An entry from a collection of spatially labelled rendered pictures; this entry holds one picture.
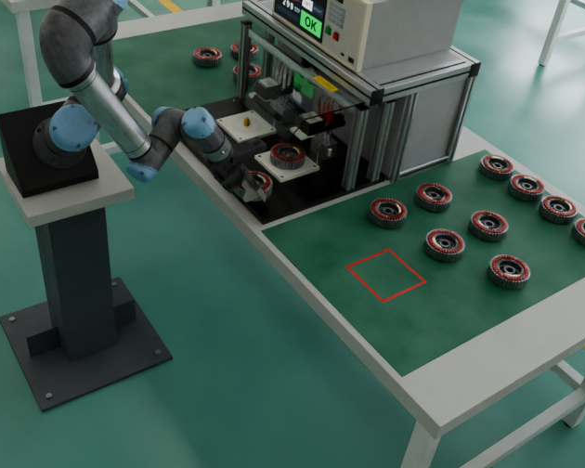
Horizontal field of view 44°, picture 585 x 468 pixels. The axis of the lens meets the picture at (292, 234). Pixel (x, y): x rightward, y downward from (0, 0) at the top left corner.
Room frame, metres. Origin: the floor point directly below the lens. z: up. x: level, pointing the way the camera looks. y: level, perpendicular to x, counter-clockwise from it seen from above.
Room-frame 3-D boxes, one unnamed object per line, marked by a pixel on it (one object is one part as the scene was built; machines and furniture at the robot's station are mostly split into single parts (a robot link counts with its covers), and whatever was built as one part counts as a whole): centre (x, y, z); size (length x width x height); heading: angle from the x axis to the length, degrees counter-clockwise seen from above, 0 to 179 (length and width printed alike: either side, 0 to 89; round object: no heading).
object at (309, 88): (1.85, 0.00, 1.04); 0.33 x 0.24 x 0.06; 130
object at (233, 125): (2.09, 0.20, 0.78); 0.15 x 0.15 x 0.01; 40
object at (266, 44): (2.06, 0.05, 1.03); 0.62 x 0.01 x 0.03; 40
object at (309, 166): (1.90, 0.05, 0.78); 0.15 x 0.15 x 0.01; 40
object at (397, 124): (2.16, -0.07, 0.92); 0.66 x 0.01 x 0.30; 40
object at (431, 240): (1.59, -0.43, 0.77); 0.11 x 0.11 x 0.04
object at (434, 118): (2.00, -0.39, 0.91); 0.28 x 0.03 x 0.32; 130
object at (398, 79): (2.20, -0.12, 1.09); 0.68 x 0.44 x 0.05; 40
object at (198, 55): (2.57, 0.42, 0.77); 0.11 x 0.11 x 0.04
